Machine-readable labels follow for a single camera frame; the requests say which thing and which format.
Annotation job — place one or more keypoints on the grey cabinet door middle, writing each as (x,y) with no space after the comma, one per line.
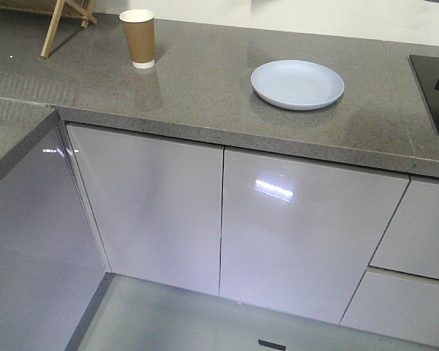
(297,236)

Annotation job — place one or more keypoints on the grey upper drawer front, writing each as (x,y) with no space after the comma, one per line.
(411,241)

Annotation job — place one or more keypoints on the grey lower drawer front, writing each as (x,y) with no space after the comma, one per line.
(396,305)

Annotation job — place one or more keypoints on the black floor tape near cabinets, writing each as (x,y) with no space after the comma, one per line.
(271,345)

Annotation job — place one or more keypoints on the grey cabinet door front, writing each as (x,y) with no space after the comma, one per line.
(51,272)

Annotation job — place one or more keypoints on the light blue plastic plate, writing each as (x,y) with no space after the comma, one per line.
(297,85)

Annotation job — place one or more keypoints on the wooden dish rack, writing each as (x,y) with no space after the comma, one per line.
(80,10)

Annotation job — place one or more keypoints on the black glass gas stove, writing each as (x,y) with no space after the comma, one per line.
(426,69)

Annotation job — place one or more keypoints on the grey side cabinet door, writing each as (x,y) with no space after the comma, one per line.
(157,205)

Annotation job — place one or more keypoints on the grey drawer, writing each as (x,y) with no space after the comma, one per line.
(396,305)
(411,241)

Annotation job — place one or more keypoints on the brown paper cup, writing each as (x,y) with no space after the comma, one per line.
(138,26)

